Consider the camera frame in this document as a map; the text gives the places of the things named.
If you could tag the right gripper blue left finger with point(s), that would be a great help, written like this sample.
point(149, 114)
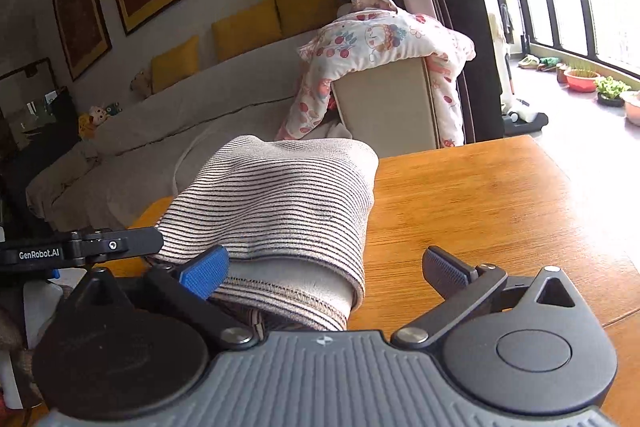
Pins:
point(183, 291)

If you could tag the floral pink white blanket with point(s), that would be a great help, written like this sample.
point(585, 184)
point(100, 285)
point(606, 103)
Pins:
point(376, 33)

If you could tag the yellow cushion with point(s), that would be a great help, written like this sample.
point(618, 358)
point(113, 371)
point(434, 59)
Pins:
point(175, 65)
point(247, 30)
point(298, 16)

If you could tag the left yellow cushion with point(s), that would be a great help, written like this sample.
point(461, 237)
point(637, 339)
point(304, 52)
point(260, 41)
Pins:
point(175, 65)

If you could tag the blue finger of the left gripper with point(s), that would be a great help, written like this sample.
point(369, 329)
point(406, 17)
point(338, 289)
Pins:
point(95, 247)

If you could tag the black tray with greens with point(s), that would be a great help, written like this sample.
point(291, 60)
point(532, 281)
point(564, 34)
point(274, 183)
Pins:
point(609, 91)

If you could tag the yellow plush toy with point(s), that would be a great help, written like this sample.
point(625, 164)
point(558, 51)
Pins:
point(86, 128)

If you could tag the right yellow cushion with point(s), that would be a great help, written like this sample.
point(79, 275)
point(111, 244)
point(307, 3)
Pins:
point(298, 16)

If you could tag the left framed red picture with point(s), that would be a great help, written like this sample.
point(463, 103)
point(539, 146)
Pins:
point(83, 33)

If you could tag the green slippers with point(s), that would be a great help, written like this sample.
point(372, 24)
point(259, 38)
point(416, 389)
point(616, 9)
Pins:
point(540, 64)

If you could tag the glass fish tank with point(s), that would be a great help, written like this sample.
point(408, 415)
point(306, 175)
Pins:
point(34, 105)

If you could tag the brown striped sweater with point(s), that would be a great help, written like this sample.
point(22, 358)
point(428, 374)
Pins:
point(293, 216)

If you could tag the pink flower pot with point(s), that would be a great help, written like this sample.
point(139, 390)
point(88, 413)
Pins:
point(631, 101)

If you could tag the beige covered sofa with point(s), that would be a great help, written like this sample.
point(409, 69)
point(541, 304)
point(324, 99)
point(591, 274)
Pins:
point(156, 148)

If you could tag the red plastic basin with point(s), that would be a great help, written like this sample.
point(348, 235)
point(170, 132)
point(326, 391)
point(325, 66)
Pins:
point(581, 80)

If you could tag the white pink plush toy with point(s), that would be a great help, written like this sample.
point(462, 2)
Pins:
point(98, 115)

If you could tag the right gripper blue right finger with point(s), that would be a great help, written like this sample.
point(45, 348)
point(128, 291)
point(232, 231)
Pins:
point(468, 292)

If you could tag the middle yellow cushion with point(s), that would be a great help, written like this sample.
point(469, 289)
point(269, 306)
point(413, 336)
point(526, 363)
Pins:
point(247, 30)

